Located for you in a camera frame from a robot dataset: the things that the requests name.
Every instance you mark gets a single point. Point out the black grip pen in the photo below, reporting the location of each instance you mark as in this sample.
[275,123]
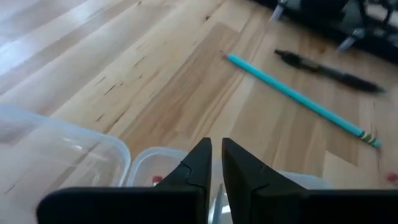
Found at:
[335,74]

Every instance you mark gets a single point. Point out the teal pencil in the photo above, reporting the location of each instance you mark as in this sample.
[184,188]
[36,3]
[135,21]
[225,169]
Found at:
[295,95]

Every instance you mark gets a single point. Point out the clear plastic supply box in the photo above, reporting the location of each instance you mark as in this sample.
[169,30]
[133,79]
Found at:
[62,155]

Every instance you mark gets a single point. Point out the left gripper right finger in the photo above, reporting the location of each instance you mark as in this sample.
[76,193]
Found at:
[280,205]

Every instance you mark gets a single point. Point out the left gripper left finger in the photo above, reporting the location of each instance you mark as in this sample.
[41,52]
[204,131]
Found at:
[140,205]

